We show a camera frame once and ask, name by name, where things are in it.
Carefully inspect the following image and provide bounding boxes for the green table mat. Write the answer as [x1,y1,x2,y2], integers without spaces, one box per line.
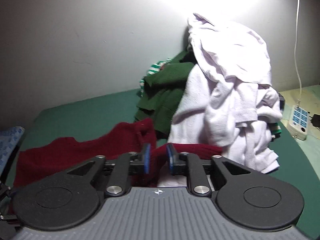
[20,89,319,238]

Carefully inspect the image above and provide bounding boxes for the green white striped garment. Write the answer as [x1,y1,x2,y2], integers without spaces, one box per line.
[139,58,171,97]

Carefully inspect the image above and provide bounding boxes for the pale pink white garment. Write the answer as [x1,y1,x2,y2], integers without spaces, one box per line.
[168,13,282,173]

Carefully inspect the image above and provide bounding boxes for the white power strip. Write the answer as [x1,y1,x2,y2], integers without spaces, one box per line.
[287,105,309,141]

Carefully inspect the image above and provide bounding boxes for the black plug adapter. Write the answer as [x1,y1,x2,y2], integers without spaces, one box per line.
[311,114,320,128]

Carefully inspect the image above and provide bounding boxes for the blue patterned cloth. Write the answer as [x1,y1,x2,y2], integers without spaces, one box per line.
[0,126,24,173]

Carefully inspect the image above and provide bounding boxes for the white power cable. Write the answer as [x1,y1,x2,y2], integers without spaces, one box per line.
[293,0,304,108]

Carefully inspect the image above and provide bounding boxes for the dark green knit sweater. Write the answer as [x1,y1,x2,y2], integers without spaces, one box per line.
[135,50,197,139]

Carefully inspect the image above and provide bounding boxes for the dark red knit sweater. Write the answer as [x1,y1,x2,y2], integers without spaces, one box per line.
[12,117,224,188]

